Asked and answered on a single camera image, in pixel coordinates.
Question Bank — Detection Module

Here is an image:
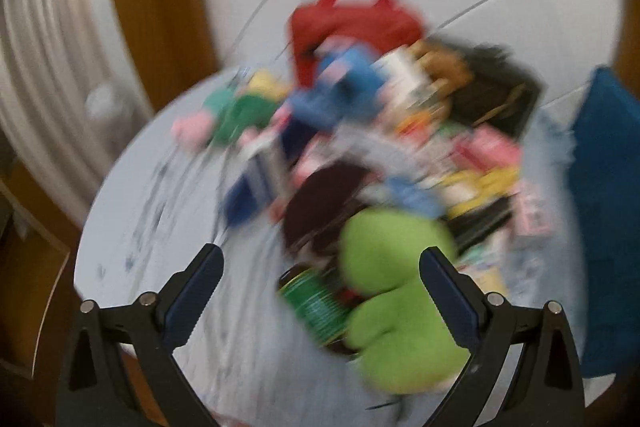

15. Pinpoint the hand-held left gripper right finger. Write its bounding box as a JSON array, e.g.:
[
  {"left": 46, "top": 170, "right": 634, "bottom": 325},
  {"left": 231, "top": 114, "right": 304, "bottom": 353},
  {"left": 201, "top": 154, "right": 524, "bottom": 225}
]
[{"left": 419, "top": 246, "right": 586, "bottom": 427}]

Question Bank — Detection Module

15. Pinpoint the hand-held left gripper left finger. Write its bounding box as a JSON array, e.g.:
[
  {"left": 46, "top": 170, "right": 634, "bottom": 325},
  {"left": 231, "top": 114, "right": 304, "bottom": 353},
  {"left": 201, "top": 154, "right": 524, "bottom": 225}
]
[{"left": 57, "top": 243, "right": 225, "bottom": 427}]

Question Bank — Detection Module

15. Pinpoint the large lime green plush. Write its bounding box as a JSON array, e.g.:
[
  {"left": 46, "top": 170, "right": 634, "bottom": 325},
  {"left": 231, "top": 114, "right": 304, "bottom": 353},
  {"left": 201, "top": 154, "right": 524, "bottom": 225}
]
[{"left": 337, "top": 207, "right": 473, "bottom": 395}]

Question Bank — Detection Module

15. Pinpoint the blue plastic crate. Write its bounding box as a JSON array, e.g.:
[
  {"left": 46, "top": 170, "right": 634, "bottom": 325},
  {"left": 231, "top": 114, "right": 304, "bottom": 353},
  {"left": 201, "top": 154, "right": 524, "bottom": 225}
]
[{"left": 565, "top": 67, "right": 640, "bottom": 378}]

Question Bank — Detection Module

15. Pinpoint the light blue floral tablecloth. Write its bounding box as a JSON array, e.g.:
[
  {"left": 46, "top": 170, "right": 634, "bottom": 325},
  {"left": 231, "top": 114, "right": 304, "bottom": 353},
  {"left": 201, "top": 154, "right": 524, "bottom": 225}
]
[{"left": 72, "top": 67, "right": 621, "bottom": 427}]

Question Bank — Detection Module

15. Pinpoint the light blue packet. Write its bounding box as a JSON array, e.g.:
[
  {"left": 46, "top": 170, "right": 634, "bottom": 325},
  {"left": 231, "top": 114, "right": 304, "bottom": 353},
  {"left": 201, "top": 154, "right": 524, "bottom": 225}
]
[{"left": 385, "top": 179, "right": 441, "bottom": 215}]

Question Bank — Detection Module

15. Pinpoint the green tin can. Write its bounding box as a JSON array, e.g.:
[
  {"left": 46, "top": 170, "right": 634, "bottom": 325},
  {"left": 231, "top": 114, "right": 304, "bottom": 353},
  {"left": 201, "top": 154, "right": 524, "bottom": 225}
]
[{"left": 277, "top": 267, "right": 353, "bottom": 348}]

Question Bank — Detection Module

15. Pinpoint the blue rectangular pack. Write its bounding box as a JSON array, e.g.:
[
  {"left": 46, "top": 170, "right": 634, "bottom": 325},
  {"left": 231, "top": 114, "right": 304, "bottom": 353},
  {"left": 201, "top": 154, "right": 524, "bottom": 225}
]
[{"left": 222, "top": 142, "right": 291, "bottom": 228}]

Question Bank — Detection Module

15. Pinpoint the pink tissue pack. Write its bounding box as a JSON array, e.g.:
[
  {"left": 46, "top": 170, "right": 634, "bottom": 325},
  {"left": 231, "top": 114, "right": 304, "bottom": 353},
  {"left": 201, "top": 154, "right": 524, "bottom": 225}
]
[{"left": 457, "top": 129, "right": 521, "bottom": 170}]

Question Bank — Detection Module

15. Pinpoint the dark brown cloth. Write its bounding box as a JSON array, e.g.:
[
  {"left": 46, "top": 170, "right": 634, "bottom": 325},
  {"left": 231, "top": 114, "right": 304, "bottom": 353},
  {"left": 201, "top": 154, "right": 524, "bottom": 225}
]
[{"left": 282, "top": 162, "right": 373, "bottom": 258}]

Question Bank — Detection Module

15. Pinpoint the wooden cabinet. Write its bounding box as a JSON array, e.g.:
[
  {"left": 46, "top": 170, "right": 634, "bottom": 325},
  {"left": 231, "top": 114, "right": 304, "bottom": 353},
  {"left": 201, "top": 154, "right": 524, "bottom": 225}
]
[{"left": 0, "top": 162, "right": 76, "bottom": 427}]

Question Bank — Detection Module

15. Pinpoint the pink pig plush teal outfit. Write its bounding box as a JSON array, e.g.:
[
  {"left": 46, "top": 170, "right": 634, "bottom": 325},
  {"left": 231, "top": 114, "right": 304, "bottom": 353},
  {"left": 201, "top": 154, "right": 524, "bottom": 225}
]
[{"left": 172, "top": 89, "right": 236, "bottom": 150}]

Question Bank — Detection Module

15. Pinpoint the green dinosaur plush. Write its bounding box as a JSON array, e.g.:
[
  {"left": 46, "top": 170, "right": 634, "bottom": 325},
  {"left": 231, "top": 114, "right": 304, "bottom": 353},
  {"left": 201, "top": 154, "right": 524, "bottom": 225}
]
[{"left": 212, "top": 72, "right": 286, "bottom": 142}]

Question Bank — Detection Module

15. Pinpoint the black gift box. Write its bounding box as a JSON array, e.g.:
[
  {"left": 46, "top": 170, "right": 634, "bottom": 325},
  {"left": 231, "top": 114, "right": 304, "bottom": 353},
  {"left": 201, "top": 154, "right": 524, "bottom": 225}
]
[{"left": 425, "top": 37, "right": 546, "bottom": 140}]

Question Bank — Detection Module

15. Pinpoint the white plastic bag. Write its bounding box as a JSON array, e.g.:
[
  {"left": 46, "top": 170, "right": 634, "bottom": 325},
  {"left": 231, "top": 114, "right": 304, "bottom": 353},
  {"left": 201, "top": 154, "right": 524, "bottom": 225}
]
[{"left": 85, "top": 82, "right": 131, "bottom": 132}]

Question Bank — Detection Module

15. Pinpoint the white carton box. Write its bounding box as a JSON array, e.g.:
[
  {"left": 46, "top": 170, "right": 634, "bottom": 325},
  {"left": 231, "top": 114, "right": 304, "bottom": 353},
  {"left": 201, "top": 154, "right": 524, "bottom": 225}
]
[{"left": 375, "top": 49, "right": 431, "bottom": 100}]

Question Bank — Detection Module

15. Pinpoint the brown teddy bear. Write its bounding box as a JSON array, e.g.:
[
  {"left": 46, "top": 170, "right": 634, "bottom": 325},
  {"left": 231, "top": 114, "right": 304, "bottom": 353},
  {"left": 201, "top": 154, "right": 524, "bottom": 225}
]
[{"left": 410, "top": 39, "right": 473, "bottom": 95}]

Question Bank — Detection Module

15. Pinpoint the blue plush toy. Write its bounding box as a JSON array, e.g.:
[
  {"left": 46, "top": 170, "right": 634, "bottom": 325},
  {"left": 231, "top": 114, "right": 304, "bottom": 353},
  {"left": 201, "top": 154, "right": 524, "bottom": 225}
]
[{"left": 290, "top": 44, "right": 386, "bottom": 128}]

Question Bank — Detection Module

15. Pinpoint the white curtain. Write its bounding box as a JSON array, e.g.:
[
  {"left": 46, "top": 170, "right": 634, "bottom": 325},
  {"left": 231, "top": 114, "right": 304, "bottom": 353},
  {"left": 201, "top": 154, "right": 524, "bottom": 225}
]
[{"left": 0, "top": 0, "right": 156, "bottom": 228}]

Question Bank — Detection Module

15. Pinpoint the red handbag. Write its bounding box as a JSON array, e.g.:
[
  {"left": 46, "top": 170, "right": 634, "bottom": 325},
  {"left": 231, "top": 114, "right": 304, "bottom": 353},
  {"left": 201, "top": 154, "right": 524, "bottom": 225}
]
[{"left": 287, "top": 0, "right": 426, "bottom": 88}]

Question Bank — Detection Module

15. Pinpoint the wooden door frame post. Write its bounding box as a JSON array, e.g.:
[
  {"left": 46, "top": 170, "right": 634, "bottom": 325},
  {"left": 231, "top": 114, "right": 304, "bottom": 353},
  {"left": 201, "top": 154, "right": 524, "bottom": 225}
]
[
  {"left": 612, "top": 0, "right": 640, "bottom": 82},
  {"left": 101, "top": 0, "right": 221, "bottom": 118}
]

